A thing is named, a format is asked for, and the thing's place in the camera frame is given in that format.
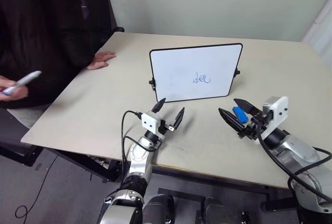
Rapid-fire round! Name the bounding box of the black-framed tabletop whiteboard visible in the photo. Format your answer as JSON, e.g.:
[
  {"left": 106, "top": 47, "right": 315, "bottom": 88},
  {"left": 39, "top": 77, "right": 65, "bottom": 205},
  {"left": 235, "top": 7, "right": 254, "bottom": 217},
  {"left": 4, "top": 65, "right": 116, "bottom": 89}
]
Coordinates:
[{"left": 148, "top": 43, "right": 244, "bottom": 104}]

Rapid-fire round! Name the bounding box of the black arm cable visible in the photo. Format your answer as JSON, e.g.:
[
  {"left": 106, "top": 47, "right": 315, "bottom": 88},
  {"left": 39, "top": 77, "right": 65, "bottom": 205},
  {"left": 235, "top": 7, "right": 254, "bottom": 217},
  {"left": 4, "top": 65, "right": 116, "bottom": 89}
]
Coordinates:
[
  {"left": 256, "top": 122, "right": 332, "bottom": 204},
  {"left": 120, "top": 109, "right": 159, "bottom": 183}
]

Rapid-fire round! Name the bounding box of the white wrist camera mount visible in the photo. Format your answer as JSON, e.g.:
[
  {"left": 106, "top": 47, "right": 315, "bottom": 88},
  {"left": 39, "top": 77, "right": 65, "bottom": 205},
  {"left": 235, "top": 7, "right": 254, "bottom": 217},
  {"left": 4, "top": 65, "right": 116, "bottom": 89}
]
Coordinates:
[
  {"left": 260, "top": 95, "right": 289, "bottom": 141},
  {"left": 141, "top": 111, "right": 163, "bottom": 133}
]

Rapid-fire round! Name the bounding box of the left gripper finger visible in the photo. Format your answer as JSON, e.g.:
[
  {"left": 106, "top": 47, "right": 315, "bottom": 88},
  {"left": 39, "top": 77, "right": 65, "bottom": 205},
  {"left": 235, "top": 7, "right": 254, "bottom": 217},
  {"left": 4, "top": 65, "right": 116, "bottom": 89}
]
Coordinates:
[
  {"left": 151, "top": 97, "right": 167, "bottom": 114},
  {"left": 168, "top": 106, "right": 186, "bottom": 131}
]

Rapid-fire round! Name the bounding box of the thin black floor cable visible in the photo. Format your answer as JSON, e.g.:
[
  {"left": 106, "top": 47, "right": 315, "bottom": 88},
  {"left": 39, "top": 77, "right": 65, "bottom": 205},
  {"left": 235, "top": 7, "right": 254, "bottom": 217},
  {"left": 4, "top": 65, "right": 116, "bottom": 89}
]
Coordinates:
[{"left": 14, "top": 153, "right": 60, "bottom": 220}]

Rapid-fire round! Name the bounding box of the person in black clothing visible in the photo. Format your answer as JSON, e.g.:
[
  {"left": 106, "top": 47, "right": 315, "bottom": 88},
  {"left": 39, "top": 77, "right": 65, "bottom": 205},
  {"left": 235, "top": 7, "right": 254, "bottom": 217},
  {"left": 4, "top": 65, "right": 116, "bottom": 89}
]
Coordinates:
[{"left": 0, "top": 0, "right": 116, "bottom": 129}]

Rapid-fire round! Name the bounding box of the black office chair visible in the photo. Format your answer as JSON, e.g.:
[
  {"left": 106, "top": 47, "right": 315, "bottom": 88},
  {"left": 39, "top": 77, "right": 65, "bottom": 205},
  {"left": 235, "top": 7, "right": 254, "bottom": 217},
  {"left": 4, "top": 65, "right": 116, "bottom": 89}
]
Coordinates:
[{"left": 77, "top": 0, "right": 126, "bottom": 44}]

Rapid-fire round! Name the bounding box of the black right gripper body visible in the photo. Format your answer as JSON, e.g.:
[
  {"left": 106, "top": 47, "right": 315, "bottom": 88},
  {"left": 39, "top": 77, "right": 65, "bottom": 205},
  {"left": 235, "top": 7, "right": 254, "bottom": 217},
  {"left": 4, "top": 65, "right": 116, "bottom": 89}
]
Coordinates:
[{"left": 238, "top": 111, "right": 273, "bottom": 142}]

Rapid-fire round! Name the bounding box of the person's right hand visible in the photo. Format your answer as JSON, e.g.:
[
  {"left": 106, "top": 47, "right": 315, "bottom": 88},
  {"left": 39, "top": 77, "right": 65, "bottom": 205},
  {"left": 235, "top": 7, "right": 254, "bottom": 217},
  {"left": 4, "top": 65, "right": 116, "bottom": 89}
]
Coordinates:
[{"left": 0, "top": 75, "right": 29, "bottom": 103}]

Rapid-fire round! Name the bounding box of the black metal table frame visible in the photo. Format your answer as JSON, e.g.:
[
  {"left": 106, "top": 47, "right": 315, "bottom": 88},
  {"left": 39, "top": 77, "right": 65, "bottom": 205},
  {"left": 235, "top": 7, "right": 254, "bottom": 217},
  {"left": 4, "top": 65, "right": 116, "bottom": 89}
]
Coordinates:
[{"left": 0, "top": 109, "right": 299, "bottom": 212}]

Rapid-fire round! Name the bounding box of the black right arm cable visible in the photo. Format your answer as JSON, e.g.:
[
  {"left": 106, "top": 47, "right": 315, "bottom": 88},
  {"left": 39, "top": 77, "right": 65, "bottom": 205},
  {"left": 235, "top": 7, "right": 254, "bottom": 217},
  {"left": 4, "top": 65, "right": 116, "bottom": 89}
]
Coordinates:
[{"left": 256, "top": 122, "right": 332, "bottom": 204}]

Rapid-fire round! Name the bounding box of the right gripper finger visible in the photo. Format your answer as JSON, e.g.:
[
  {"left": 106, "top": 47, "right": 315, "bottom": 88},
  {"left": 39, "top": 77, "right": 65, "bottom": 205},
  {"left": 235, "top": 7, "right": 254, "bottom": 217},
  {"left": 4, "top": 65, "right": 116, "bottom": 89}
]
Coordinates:
[
  {"left": 217, "top": 107, "right": 248, "bottom": 133},
  {"left": 232, "top": 98, "right": 257, "bottom": 115}
]

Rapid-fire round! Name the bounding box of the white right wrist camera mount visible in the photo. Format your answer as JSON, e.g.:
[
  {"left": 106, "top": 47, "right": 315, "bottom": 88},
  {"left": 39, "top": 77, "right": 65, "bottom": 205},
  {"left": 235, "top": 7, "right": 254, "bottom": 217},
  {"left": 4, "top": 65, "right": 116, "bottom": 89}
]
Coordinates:
[{"left": 260, "top": 95, "right": 289, "bottom": 141}]

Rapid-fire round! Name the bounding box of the white whiteboard marker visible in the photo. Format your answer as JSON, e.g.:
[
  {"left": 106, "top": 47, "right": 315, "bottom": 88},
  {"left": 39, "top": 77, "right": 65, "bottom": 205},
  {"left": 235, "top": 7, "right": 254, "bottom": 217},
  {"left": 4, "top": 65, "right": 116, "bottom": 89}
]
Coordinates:
[{"left": 1, "top": 70, "right": 43, "bottom": 96}]

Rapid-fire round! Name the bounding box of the person's left hand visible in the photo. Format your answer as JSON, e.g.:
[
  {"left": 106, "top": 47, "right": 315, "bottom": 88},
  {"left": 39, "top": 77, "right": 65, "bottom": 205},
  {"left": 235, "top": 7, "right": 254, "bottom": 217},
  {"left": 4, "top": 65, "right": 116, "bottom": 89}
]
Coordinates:
[{"left": 86, "top": 51, "right": 117, "bottom": 71}]

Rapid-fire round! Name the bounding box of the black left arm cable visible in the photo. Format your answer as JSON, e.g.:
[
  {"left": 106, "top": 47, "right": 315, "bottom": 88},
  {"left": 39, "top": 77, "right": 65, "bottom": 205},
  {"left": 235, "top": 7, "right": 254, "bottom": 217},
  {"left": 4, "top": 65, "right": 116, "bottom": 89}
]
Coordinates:
[{"left": 120, "top": 109, "right": 159, "bottom": 183}]

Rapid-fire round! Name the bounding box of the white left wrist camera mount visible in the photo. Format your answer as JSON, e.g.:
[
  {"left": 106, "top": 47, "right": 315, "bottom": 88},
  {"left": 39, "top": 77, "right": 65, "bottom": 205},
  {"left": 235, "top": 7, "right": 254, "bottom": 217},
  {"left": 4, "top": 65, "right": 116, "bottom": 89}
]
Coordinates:
[{"left": 141, "top": 111, "right": 163, "bottom": 133}]

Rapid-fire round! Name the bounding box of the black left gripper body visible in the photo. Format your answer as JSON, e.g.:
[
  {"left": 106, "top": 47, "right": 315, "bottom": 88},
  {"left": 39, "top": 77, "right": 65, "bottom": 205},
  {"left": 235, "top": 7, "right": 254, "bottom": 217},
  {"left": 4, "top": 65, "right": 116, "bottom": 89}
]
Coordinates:
[{"left": 157, "top": 118, "right": 176, "bottom": 135}]

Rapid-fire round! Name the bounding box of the dark rounded shape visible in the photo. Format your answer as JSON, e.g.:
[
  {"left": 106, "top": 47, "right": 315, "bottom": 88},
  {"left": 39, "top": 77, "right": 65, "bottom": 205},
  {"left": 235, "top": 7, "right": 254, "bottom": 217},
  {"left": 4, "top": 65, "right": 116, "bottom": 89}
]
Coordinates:
[
  {"left": 142, "top": 194, "right": 175, "bottom": 224},
  {"left": 201, "top": 197, "right": 234, "bottom": 224}
]

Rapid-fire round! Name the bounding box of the blue whiteboard eraser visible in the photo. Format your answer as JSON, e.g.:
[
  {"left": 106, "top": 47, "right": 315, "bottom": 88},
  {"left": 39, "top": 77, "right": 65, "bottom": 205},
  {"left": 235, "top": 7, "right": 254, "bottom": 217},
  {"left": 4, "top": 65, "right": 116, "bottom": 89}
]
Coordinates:
[{"left": 232, "top": 106, "right": 247, "bottom": 124}]

